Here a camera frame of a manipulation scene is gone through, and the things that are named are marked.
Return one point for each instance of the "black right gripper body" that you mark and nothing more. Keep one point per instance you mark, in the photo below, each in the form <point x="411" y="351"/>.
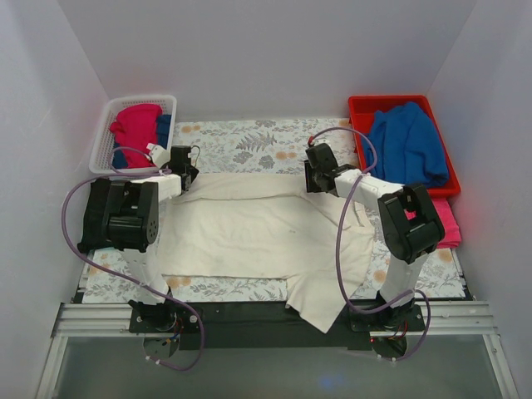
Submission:
<point x="312" y="179"/>

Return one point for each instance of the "magenta t shirt in basket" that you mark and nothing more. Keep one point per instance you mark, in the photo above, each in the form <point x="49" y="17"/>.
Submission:
<point x="143" y="118"/>

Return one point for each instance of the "folded pink t shirt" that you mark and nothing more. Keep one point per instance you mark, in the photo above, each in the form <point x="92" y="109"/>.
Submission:
<point x="452" y="237"/>

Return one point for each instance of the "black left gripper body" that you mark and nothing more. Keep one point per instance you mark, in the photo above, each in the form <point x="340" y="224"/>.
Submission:
<point x="189" y="174"/>

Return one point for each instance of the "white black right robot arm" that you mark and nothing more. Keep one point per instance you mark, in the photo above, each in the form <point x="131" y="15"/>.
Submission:
<point x="411" y="228"/>

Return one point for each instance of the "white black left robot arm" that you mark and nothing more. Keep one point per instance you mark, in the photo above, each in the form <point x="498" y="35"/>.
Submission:
<point x="124" y="214"/>

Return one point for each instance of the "cream t shirt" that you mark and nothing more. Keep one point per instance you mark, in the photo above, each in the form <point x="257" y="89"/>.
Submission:
<point x="268" y="226"/>

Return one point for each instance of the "blue t shirt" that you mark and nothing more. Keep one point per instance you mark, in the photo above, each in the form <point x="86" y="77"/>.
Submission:
<point x="406" y="148"/>

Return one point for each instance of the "red plastic bin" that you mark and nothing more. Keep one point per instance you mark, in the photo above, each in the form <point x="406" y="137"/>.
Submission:
<point x="362" y="109"/>

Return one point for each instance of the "folded black t shirt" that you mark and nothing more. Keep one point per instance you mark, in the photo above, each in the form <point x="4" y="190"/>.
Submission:
<point x="92" y="236"/>

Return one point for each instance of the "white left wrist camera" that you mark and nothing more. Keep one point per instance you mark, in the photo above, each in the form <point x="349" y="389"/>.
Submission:
<point x="158" y="155"/>

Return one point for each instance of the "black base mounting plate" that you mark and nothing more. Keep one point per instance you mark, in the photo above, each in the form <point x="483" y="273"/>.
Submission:
<point x="254" y="325"/>

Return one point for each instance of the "floral table mat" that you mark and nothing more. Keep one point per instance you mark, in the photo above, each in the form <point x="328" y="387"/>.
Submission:
<point x="265" y="147"/>

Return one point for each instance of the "white plastic basket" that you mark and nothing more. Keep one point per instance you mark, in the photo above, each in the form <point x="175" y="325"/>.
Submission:
<point x="105" y="139"/>

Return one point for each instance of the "navy t shirt in basket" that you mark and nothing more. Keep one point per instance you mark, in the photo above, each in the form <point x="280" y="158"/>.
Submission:
<point x="132" y="159"/>

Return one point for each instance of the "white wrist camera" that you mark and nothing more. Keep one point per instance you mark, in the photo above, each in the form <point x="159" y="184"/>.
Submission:
<point x="318" y="141"/>
<point x="158" y="155"/>

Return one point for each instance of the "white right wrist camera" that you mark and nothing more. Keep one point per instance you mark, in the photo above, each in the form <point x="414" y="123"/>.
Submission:
<point x="318" y="141"/>

